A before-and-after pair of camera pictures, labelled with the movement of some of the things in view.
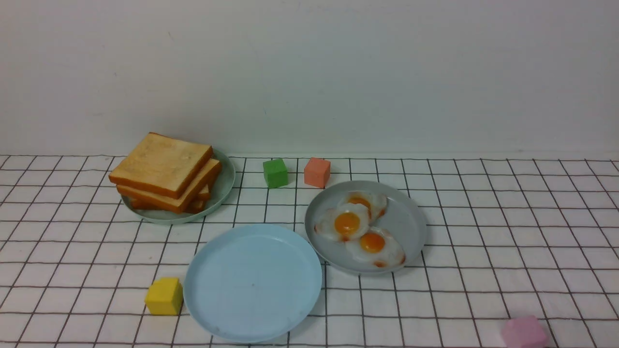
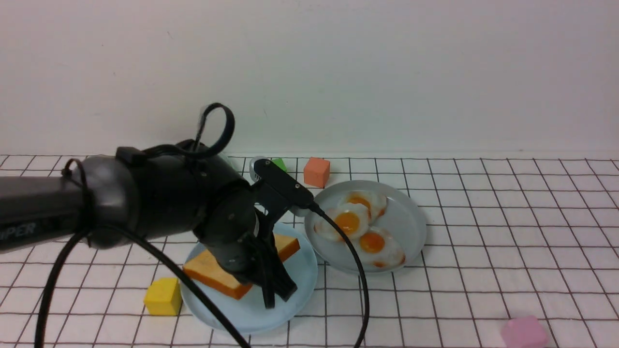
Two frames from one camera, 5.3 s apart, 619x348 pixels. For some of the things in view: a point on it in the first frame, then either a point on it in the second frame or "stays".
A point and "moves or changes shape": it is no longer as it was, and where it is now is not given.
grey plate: x=364 y=227 stays
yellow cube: x=164 y=297 stays
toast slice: x=162 y=165 moves or changes shape
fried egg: x=344 y=222 stays
